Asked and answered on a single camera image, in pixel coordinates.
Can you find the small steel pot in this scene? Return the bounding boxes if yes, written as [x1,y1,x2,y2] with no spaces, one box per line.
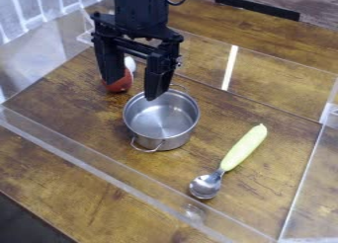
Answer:
[123,84,200,153]

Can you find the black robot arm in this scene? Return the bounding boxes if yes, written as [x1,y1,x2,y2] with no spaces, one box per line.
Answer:
[89,0,183,101]

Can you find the clear acrylic triangle bracket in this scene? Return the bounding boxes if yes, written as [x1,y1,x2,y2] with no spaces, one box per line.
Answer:
[76,10,93,46]

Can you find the green handled metal spoon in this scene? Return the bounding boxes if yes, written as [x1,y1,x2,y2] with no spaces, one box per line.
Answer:
[188,123,268,200]

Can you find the black bar on table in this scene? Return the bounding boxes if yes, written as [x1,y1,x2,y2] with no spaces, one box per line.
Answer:
[214,0,301,22]

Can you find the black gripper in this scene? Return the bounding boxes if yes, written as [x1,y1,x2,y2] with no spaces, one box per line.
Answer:
[89,12,183,101]

